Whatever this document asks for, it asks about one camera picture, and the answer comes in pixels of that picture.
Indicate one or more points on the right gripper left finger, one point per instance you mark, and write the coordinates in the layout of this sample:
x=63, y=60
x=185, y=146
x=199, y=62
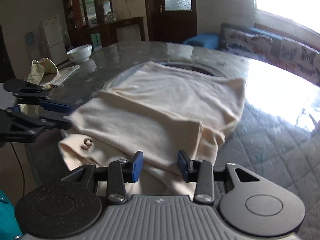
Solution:
x=116, y=175

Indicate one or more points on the butterfly print cushion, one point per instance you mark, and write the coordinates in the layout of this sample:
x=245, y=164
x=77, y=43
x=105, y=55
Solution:
x=236, y=41
x=300, y=60

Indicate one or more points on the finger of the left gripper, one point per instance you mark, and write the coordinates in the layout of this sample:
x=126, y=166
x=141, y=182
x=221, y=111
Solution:
x=31, y=126
x=31, y=94

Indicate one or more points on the white ceramic bowl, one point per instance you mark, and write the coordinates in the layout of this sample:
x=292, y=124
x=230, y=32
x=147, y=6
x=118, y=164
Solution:
x=80, y=54

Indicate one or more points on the window with frame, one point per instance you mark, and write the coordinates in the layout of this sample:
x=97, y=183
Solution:
x=303, y=12

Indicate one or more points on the dark wooden door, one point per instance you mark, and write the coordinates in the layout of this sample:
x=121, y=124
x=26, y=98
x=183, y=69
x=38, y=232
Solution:
x=171, y=20

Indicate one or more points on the dark wooden cabinet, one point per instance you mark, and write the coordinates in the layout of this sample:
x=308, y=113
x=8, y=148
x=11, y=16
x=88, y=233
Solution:
x=104, y=22

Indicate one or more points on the teal sleeve forearm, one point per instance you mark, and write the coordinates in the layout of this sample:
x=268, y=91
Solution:
x=9, y=229

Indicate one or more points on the white refrigerator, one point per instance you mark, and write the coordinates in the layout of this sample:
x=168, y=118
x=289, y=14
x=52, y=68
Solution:
x=51, y=32

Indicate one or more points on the cream white sweater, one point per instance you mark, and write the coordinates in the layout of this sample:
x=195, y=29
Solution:
x=158, y=110

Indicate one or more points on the crumpled yellow cloth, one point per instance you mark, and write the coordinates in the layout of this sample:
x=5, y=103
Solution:
x=43, y=72

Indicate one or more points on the blue sofa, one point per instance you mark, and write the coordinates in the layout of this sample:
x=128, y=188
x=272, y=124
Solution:
x=213, y=41

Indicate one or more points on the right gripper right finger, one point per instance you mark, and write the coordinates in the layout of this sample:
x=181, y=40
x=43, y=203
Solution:
x=204, y=174

